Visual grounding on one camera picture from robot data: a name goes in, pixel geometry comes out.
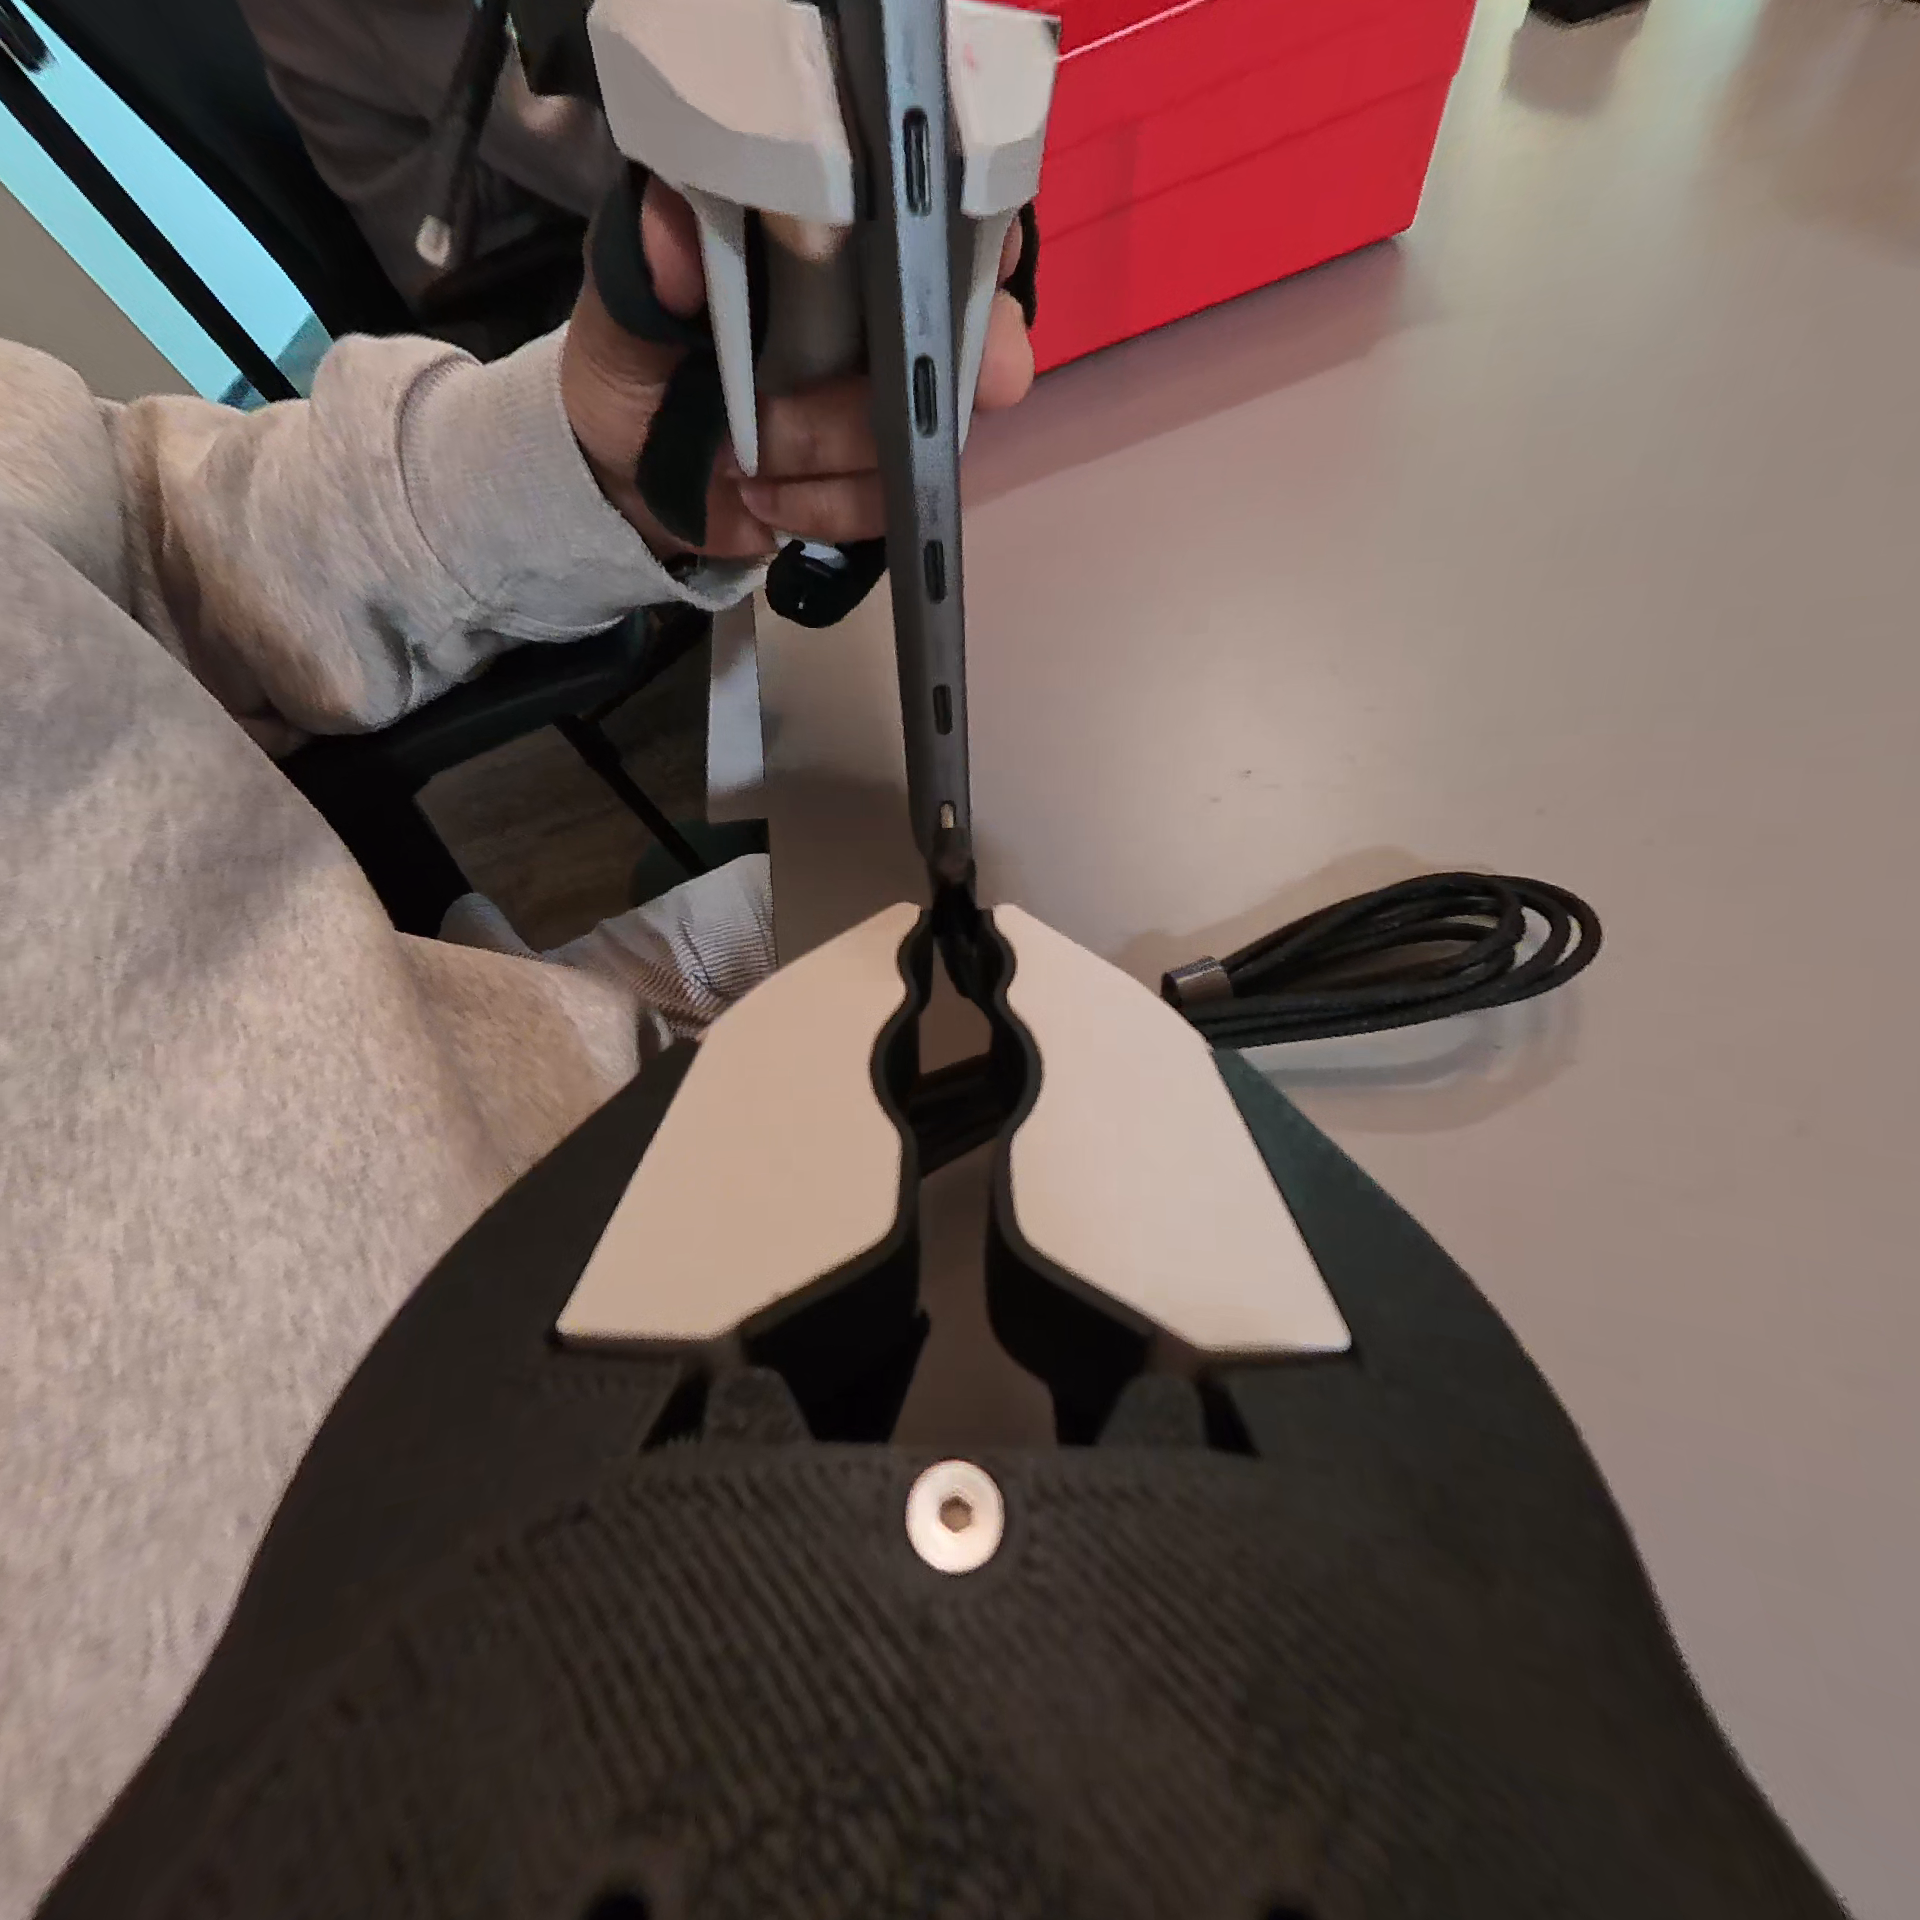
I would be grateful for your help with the person's grey sweatshirt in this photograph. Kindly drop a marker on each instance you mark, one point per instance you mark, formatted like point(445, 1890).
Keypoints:
point(179, 1124)

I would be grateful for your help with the person's left forearm grey sleeve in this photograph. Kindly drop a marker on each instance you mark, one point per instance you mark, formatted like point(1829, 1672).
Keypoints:
point(376, 527)

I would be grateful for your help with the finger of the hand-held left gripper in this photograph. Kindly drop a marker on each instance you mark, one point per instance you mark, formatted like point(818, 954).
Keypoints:
point(1001, 88)
point(717, 88)

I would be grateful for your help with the person's beige trousers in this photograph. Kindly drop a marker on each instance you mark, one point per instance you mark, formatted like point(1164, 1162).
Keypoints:
point(675, 932)

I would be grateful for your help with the person's left hand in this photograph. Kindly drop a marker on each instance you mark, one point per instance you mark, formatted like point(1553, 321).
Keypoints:
point(812, 477)

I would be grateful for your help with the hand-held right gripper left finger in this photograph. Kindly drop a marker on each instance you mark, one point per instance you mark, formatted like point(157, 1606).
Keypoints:
point(767, 1183)

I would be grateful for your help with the black office chair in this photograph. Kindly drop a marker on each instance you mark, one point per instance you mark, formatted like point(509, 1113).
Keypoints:
point(453, 700)

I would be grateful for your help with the red plastic bin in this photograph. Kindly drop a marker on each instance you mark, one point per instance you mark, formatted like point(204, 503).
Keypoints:
point(1241, 151)

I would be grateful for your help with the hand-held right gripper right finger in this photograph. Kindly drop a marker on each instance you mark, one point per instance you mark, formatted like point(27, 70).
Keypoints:
point(1170, 1183)

